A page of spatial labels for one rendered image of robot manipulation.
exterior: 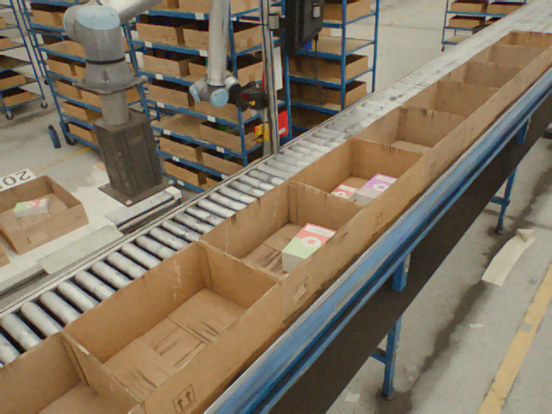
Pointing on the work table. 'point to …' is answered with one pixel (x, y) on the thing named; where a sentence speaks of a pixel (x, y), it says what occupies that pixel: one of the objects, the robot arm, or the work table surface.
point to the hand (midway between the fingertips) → (263, 110)
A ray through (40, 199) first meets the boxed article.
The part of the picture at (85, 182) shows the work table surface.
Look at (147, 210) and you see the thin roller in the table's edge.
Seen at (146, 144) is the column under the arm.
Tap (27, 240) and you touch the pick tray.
